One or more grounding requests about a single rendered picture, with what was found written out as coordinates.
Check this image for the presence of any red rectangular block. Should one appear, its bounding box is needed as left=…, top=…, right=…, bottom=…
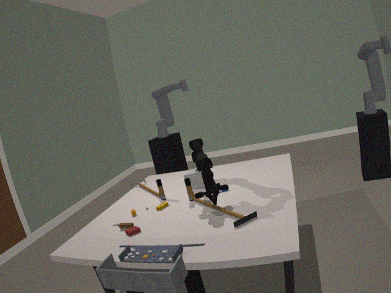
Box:
left=125, top=226, right=141, bottom=236

